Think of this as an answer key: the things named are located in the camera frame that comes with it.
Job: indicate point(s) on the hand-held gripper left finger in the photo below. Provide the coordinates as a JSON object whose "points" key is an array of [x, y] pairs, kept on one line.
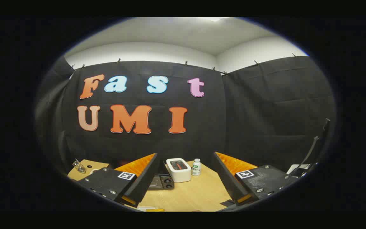
{"points": [[145, 178]]}

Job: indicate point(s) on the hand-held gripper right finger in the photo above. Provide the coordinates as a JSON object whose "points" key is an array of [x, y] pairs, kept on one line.
{"points": [[227, 178]]}

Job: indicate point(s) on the black toaster oven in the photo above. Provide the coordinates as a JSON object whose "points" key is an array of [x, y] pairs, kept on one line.
{"points": [[164, 183]]}

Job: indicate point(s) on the small white bottle green label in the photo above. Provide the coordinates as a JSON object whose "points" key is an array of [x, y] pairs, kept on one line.
{"points": [[196, 168]]}

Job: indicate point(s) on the white boxy appliance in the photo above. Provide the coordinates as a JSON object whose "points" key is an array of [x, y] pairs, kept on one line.
{"points": [[179, 173]]}

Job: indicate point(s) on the black angled pole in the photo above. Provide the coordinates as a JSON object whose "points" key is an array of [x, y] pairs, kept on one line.
{"points": [[311, 149]]}

